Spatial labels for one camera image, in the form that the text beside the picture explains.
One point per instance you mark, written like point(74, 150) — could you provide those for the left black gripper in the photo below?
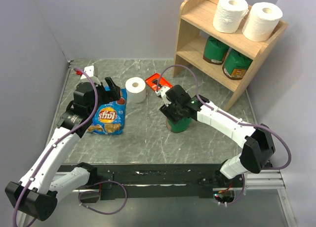
point(113, 93)

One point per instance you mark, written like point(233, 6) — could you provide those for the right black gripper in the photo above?
point(167, 111)

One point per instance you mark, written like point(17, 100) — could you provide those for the green roll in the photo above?
point(181, 126)
point(215, 51)
point(236, 65)

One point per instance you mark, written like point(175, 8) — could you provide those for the white paper roll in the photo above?
point(229, 14)
point(136, 89)
point(261, 21)

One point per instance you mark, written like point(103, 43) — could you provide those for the white paper roll front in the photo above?
point(229, 14)

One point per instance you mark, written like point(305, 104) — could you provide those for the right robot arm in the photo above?
point(254, 140)

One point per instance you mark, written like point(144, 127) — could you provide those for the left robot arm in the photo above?
point(37, 194)

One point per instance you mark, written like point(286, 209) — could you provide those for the wooden two-tier shelf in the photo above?
point(196, 16)

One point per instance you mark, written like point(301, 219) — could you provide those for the blue chips bag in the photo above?
point(110, 118)

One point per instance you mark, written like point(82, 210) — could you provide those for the orange razor box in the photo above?
point(162, 82)

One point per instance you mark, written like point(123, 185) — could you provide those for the black razor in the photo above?
point(155, 81)

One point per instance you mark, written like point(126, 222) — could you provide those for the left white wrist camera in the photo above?
point(92, 72)

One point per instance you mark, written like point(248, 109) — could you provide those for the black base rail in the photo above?
point(158, 180)

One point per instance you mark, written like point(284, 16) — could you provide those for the aluminium frame rail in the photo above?
point(266, 179)

